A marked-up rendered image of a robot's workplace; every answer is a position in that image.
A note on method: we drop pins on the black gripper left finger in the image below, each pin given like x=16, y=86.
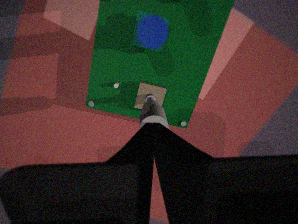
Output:
x=119, y=188

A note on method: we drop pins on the green circuit board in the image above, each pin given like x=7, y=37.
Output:
x=151, y=57

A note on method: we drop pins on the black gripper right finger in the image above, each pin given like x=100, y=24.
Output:
x=192, y=182

